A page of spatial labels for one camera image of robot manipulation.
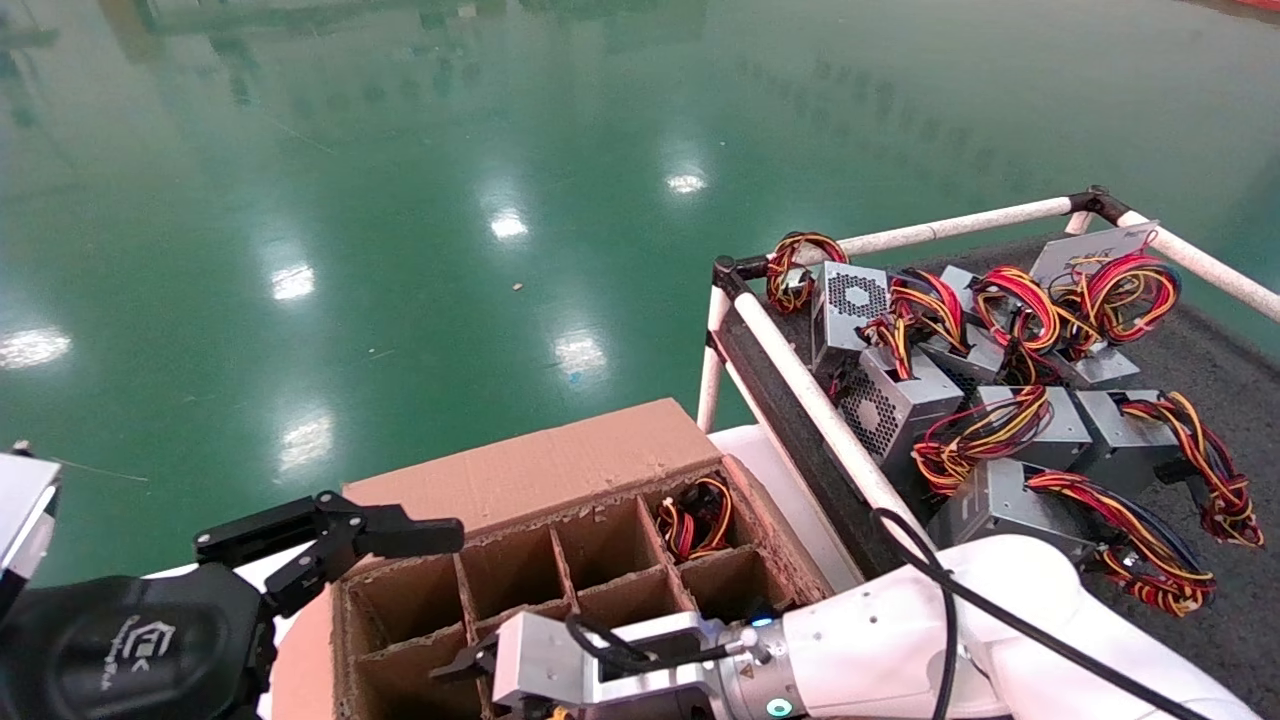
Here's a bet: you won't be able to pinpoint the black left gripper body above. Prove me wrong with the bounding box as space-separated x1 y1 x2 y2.
0 565 276 720

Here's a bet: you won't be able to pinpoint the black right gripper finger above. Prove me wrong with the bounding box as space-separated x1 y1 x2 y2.
430 645 499 684

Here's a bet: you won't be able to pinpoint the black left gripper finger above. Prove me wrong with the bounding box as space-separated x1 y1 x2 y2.
193 490 466 618

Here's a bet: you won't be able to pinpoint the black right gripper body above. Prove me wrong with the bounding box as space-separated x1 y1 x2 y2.
560 686 721 720

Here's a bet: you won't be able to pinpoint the cardboard box with dividers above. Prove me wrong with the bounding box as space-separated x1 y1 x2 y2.
270 398 837 720

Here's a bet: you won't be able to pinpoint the silver power supply, honeycomb vent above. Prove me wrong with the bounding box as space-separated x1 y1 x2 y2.
828 268 969 491

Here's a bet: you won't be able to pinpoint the silver power supply, fan grille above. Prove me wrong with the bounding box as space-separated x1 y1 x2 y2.
765 232 891 373

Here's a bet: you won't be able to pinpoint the silver power supply, white label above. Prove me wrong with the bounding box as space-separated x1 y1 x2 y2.
1030 220 1184 361

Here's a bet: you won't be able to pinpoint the dark grey felt mat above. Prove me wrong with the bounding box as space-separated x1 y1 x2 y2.
720 235 1280 720

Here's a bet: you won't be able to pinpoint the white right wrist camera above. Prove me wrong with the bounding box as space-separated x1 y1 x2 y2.
493 610 726 720

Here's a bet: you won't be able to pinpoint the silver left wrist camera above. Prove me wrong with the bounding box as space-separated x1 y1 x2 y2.
0 450 63 616

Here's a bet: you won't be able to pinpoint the silver power supply, red-yellow cables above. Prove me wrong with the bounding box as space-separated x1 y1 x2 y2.
910 385 1093 498
920 265 1061 387
1075 388 1266 549
925 458 1219 618
655 475 736 561
1050 340 1143 391

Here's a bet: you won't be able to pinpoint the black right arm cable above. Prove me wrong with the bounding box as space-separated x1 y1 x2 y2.
872 508 1201 720

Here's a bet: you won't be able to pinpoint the white pipe frame cart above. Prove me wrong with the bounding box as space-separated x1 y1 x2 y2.
695 185 1280 720

